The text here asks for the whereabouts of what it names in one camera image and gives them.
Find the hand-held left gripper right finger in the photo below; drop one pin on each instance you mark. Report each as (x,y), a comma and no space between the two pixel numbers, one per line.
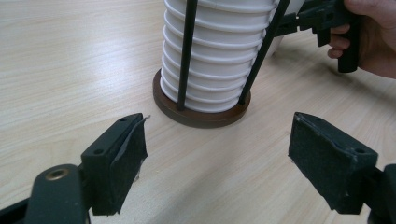
(333,168)

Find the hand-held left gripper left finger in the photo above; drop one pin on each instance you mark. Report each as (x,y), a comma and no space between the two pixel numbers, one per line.
(115,168)

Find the single white paper cup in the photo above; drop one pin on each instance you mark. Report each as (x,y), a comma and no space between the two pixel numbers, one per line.
(278,45)

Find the stack of white cups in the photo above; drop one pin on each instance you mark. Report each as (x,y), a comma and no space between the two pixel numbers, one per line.
(218,46)

